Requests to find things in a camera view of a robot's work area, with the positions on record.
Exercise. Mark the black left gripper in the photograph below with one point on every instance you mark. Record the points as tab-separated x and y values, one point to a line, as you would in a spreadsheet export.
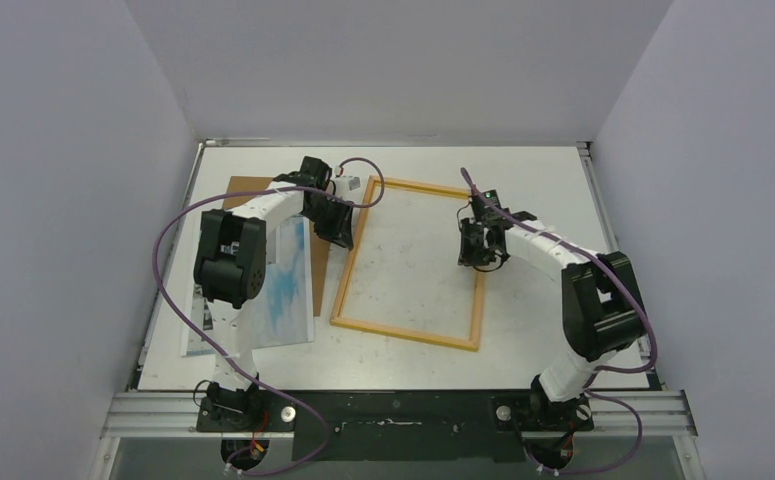
340	231

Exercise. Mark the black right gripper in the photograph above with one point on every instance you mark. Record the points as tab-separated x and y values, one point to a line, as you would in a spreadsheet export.
478	244

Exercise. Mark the yellow wooden picture frame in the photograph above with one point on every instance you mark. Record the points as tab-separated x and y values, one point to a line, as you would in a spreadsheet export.
400	334

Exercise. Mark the clear glass sheet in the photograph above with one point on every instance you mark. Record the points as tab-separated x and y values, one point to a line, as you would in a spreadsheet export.
413	262

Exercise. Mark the printed building photo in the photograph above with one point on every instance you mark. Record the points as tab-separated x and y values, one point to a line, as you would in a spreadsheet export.
283	313

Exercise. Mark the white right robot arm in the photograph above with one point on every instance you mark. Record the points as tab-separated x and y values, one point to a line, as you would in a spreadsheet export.
602	313

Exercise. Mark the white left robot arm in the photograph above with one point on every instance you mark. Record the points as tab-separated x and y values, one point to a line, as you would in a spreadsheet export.
232	258

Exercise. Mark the brown cardboard backing board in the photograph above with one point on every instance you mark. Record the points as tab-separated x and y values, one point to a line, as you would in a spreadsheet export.
319	248

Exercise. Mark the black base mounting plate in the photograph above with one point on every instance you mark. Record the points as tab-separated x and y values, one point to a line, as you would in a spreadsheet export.
401	425

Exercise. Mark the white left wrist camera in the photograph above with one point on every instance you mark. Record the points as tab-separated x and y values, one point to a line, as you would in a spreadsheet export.
345	186

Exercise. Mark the aluminium front rail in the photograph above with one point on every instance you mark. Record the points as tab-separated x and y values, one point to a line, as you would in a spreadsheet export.
175	415

